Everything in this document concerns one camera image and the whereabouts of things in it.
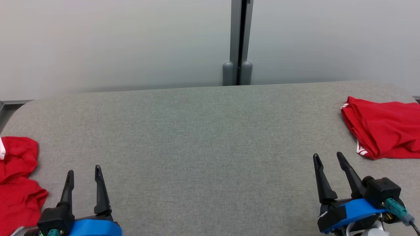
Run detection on red Bulls jersey white sleeves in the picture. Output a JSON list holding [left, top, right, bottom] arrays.
[[340, 96, 420, 161]]

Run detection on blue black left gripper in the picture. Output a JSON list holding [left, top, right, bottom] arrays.
[[60, 165, 123, 236]]

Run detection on grey partition post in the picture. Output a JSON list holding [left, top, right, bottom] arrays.
[[222, 0, 242, 87], [242, 0, 254, 86]]

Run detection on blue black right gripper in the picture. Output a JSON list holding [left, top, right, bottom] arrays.
[[312, 151, 388, 234]]

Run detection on red shorts with white stripes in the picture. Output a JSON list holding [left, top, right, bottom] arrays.
[[0, 136, 49, 236]]

